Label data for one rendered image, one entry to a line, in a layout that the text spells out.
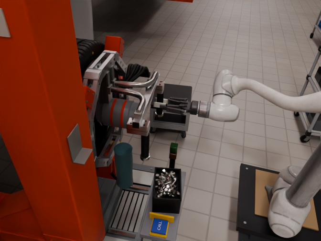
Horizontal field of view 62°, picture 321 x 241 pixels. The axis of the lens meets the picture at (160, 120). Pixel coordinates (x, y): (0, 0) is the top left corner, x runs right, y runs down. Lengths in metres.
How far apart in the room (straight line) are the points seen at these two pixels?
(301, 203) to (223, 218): 0.72
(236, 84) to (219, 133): 1.24
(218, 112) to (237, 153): 1.12
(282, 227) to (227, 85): 0.73
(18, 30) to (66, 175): 0.38
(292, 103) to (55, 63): 1.00
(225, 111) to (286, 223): 0.59
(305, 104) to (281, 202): 0.48
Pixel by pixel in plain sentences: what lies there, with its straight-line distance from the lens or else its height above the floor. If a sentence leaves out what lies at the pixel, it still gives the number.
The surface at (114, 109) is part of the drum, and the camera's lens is 1.27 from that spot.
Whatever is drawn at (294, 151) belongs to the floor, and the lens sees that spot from 2.71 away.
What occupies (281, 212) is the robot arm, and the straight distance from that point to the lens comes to 1.46.
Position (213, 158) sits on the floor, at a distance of 2.36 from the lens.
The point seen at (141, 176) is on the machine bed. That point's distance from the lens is 2.05.
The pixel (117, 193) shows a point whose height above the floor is 0.17.
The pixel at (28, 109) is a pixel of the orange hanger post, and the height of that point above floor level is 1.28.
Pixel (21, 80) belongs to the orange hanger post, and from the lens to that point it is 0.62.
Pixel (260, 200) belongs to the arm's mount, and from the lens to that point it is 1.76.
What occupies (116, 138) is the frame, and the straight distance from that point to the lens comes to 1.54.
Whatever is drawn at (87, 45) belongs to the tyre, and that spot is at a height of 1.18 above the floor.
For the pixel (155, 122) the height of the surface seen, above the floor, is 0.15.
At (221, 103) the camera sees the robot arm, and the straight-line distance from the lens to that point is 1.40.
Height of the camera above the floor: 1.63
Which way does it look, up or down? 38 degrees down
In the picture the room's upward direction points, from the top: 3 degrees clockwise
